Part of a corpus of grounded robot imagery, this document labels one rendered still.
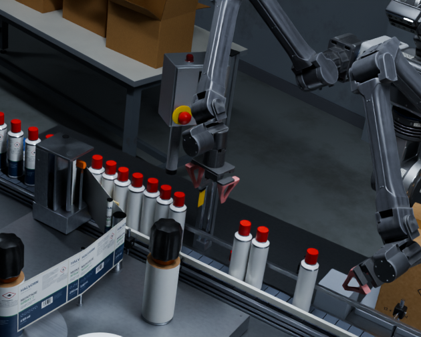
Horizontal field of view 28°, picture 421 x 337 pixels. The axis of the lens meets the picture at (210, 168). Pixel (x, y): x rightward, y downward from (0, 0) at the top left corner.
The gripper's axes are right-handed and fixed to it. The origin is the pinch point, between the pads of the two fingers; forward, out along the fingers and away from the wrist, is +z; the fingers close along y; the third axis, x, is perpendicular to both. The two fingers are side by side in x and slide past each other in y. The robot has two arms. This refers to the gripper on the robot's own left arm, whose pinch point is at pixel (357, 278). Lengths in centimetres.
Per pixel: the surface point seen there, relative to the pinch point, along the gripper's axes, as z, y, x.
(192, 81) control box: 22, -7, -67
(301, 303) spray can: 31.9, -9.6, 1.1
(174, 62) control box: 22, -4, -74
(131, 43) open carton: 153, -112, -135
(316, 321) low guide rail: 28.7, -8.2, 6.9
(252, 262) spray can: 37.5, -6.5, -15.6
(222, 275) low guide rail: 48, -3, -17
